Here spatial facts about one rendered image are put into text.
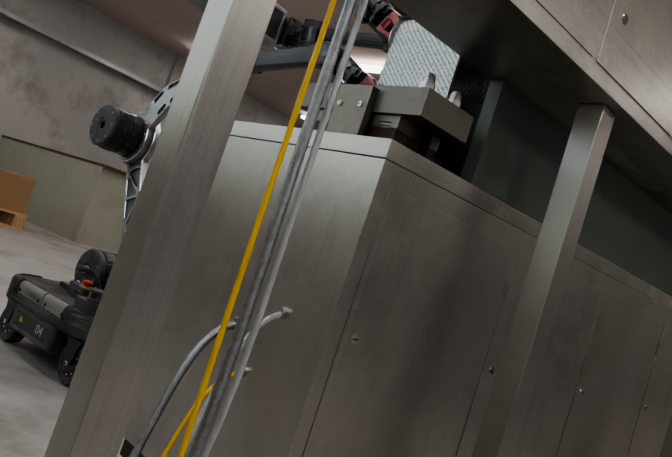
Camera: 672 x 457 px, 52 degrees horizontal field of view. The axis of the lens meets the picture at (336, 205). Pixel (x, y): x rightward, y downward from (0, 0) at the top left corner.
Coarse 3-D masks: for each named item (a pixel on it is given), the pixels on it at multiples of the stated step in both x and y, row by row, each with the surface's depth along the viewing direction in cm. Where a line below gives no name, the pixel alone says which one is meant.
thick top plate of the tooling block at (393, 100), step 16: (304, 96) 161; (336, 96) 153; (384, 96) 142; (400, 96) 139; (416, 96) 136; (432, 96) 135; (384, 112) 141; (400, 112) 138; (416, 112) 135; (432, 112) 136; (448, 112) 139; (464, 112) 142; (432, 128) 141; (448, 128) 140; (464, 128) 143
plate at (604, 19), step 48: (432, 0) 121; (480, 0) 115; (528, 0) 115; (576, 0) 124; (624, 0) 136; (480, 48) 136; (528, 48) 128; (576, 48) 127; (624, 48) 139; (528, 96) 155; (576, 96) 145; (624, 96) 143; (624, 144) 166
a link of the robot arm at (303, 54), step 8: (296, 48) 195; (304, 48) 193; (312, 48) 190; (264, 56) 203; (272, 56) 201; (280, 56) 199; (288, 56) 196; (296, 56) 194; (304, 56) 192; (320, 56) 187; (256, 64) 205; (264, 64) 203; (272, 64) 200; (280, 64) 198; (288, 64) 196; (296, 64) 195; (304, 64) 193; (320, 64) 190; (256, 72) 210
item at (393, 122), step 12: (372, 120) 144; (384, 120) 142; (396, 120) 139; (408, 120) 140; (372, 132) 143; (384, 132) 141; (396, 132) 139; (408, 132) 141; (420, 132) 143; (408, 144) 142; (432, 144) 146; (432, 156) 148
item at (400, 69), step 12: (396, 60) 172; (408, 60) 169; (420, 60) 166; (432, 60) 163; (444, 60) 161; (456, 60) 158; (384, 72) 174; (396, 72) 171; (408, 72) 168; (420, 72) 165; (432, 72) 162; (444, 72) 160; (384, 84) 173; (396, 84) 170; (408, 84) 167; (444, 84) 159; (444, 96) 157
